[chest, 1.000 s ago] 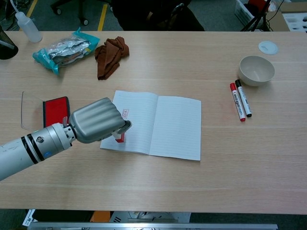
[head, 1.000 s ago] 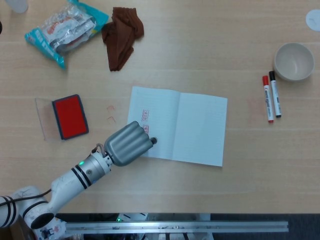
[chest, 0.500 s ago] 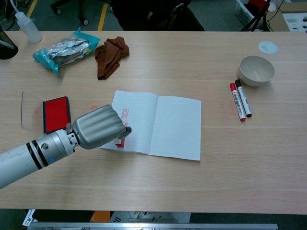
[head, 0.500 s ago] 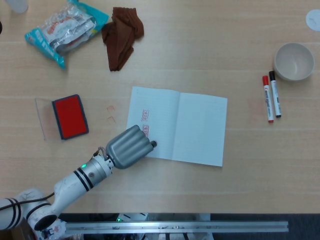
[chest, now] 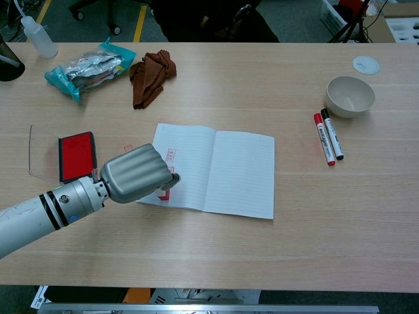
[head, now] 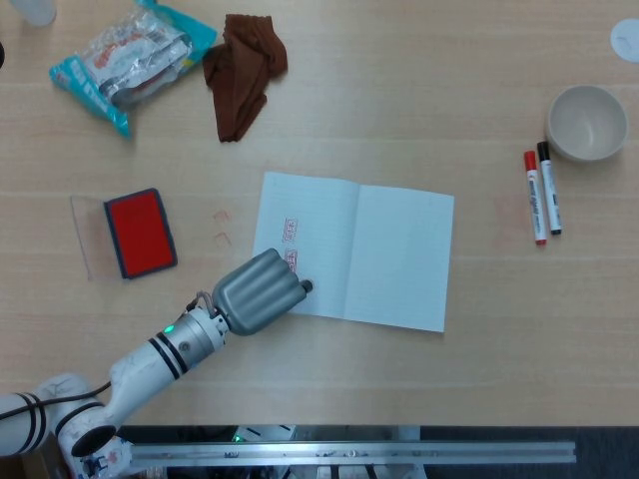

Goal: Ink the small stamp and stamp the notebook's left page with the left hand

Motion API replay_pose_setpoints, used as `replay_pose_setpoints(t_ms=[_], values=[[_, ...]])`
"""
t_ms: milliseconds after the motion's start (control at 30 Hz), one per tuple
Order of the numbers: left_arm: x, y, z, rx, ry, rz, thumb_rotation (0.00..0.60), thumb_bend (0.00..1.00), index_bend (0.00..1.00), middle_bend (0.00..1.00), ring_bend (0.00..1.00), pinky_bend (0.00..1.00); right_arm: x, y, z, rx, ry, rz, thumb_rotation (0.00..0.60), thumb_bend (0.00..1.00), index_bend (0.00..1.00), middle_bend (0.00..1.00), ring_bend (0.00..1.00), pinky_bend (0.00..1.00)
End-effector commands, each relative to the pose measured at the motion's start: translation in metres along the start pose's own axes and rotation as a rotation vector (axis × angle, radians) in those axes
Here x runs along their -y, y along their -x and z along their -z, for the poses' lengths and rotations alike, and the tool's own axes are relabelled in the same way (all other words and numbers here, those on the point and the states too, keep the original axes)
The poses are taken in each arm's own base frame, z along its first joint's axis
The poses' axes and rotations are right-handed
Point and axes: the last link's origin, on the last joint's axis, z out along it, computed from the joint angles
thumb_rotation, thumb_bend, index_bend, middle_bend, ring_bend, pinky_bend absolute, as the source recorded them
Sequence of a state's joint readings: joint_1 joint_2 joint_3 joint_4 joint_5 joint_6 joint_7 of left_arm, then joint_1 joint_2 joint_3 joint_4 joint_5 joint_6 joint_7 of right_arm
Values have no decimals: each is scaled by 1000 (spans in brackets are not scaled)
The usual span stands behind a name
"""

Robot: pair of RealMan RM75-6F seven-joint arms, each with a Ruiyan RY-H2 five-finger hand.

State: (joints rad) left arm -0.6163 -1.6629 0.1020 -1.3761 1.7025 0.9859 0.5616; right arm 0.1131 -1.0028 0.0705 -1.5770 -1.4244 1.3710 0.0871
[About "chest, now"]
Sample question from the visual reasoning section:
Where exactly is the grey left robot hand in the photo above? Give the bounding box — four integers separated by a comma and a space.
98, 143, 181, 204

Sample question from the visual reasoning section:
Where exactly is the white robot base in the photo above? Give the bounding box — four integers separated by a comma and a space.
149, 288, 261, 305

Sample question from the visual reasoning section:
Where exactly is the open lined notebook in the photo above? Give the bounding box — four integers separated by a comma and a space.
136, 122, 276, 220

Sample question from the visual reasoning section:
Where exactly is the red ink pad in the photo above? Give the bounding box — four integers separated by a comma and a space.
58, 131, 98, 184

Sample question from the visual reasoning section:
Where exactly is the clear ink pad lid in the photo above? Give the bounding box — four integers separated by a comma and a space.
28, 124, 63, 181

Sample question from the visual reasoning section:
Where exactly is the brown cloth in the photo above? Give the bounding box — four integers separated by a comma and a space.
128, 48, 177, 111

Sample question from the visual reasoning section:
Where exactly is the teal and silver foil bag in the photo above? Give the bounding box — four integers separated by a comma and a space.
44, 36, 137, 103

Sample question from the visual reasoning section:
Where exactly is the orange object under table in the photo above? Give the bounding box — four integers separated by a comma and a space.
123, 287, 155, 304

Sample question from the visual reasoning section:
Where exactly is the black office chair base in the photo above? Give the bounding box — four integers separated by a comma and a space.
69, 0, 122, 36

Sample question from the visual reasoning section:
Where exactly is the black mesh object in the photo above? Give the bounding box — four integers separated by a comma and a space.
0, 34, 26, 82

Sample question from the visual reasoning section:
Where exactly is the clear plastic cup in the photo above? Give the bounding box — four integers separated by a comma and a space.
12, 0, 59, 60

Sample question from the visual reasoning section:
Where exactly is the person in black clothing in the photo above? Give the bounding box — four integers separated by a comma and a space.
152, 0, 281, 43

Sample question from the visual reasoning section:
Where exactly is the red whiteboard marker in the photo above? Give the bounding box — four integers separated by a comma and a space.
313, 113, 337, 167

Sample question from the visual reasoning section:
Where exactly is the black whiteboard marker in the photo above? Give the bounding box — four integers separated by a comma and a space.
319, 108, 345, 161

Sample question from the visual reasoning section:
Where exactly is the beige bowl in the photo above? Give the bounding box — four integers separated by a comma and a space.
325, 75, 376, 119

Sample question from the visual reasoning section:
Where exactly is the white plastic crate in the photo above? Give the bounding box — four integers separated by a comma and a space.
319, 0, 350, 33

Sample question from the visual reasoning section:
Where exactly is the black tripod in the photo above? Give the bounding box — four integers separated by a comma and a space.
328, 0, 374, 44

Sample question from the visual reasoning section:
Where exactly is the red object in crate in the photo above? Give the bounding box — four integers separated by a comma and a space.
338, 0, 364, 17

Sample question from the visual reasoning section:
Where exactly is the large cardboard box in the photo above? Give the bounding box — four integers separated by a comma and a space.
361, 3, 419, 43

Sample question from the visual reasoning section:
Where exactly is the white foam insert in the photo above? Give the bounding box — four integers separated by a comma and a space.
385, 18, 419, 44

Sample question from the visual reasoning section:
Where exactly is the aluminium rail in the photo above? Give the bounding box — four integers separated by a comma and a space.
37, 304, 380, 314

